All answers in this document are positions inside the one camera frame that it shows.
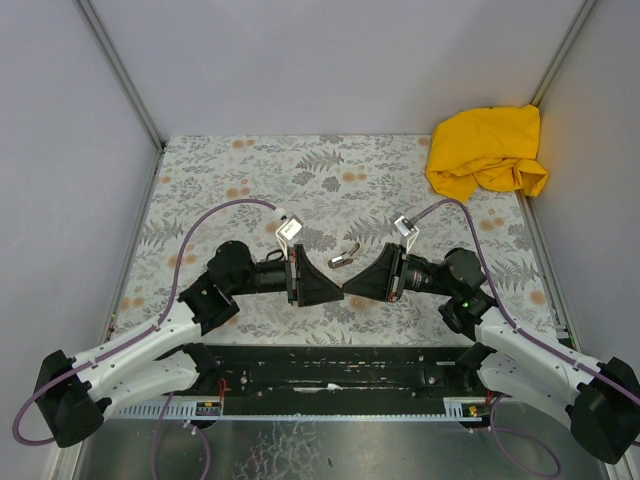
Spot metal stapler magazine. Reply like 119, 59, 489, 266
327, 242, 361, 269

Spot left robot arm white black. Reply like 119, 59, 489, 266
34, 241, 344, 448

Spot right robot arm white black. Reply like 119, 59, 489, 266
343, 243, 639, 464

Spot floral patterned mat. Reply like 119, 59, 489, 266
110, 135, 557, 336

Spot yellow cloth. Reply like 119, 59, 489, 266
425, 105, 549, 202

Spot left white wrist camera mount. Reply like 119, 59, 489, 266
275, 215, 303, 258

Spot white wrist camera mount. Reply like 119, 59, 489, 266
393, 215, 420, 253
275, 215, 303, 258

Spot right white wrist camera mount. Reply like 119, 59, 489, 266
393, 215, 420, 253

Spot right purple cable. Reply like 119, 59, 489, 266
409, 198, 640, 476

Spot purple cable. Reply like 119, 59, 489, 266
12, 198, 286, 480
409, 198, 640, 476

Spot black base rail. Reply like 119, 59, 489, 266
98, 344, 498, 418

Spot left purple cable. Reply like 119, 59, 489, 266
12, 198, 286, 480

